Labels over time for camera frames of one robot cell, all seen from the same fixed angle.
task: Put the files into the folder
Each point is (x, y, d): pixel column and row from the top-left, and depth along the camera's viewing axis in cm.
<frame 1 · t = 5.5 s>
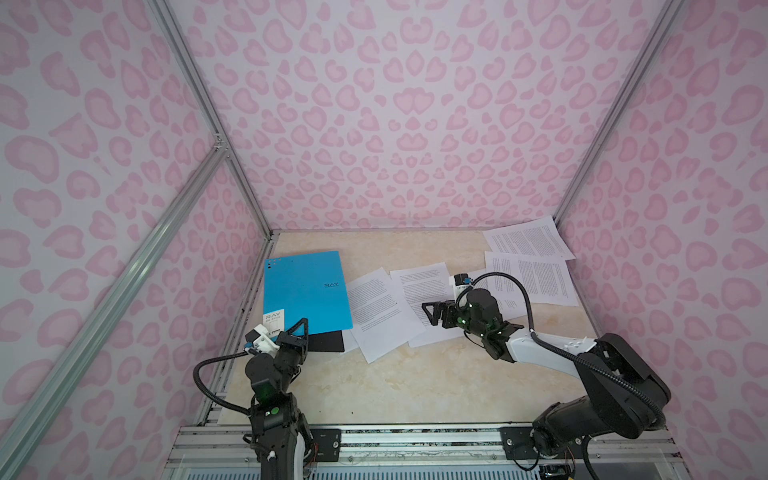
left hand: (308, 315, 78), fingers closed
right hand: (434, 303, 87), fingers open
blue black file folder: (316, 287, 90), point 14 cm above the table
printed paper sheet left: (382, 321, 97), on the table
printed paper sheet middle: (426, 284, 106), on the table
printed paper sheet far corner: (540, 236, 120), on the table
white paper sheet under left: (349, 342, 93), on the table

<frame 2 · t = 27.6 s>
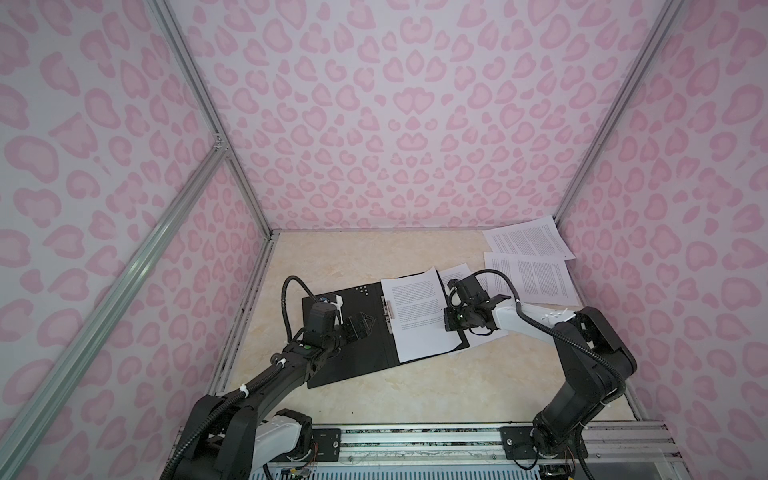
left hand: (365, 320, 86), fingers open
right hand: (445, 318, 92), fingers closed
blue black file folder: (370, 353, 94), on the table
metal folder clip: (388, 313, 98), point 2 cm above the table
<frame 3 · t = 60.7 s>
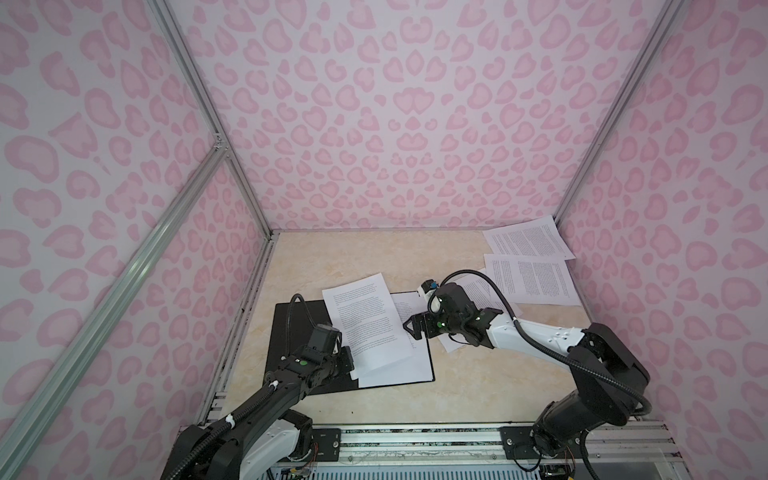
left hand: (354, 356, 86), fingers closed
right hand: (416, 320, 85), fingers open
blue black file folder: (293, 325, 68), point 26 cm above the table
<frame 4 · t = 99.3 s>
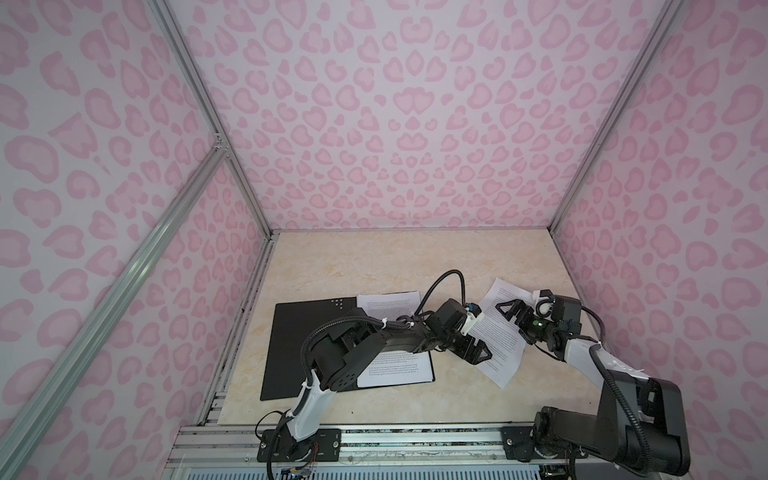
left hand: (480, 350, 86), fingers open
right hand: (506, 311, 88), fingers open
printed paper sheet far corner: (504, 338, 93), on the table
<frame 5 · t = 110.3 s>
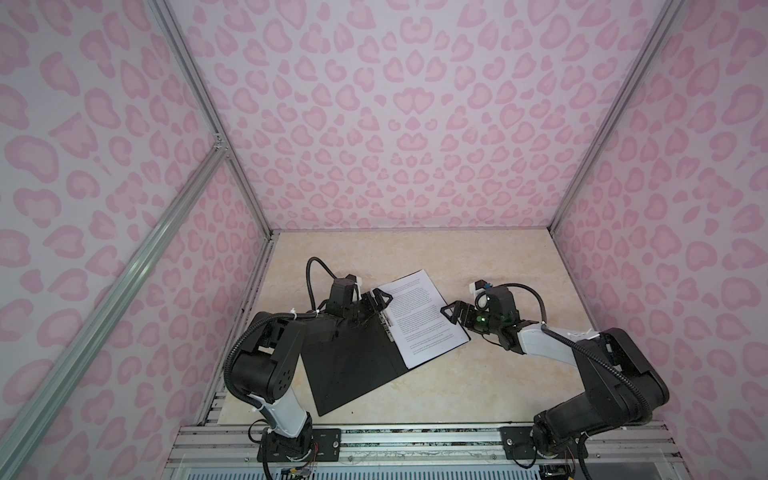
left hand: (387, 299, 93), fingers open
right hand: (452, 312, 90), fingers open
blue black file folder: (358, 356, 89), on the table
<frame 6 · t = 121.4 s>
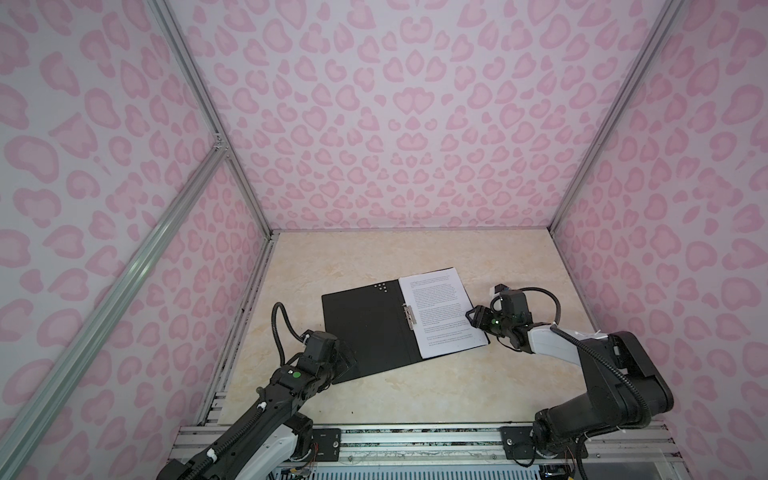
left hand: (349, 359, 85), fingers open
right hand: (473, 315, 93), fingers open
blue black file folder: (376, 327, 97), on the table
metal folder clip: (409, 315, 98), on the table
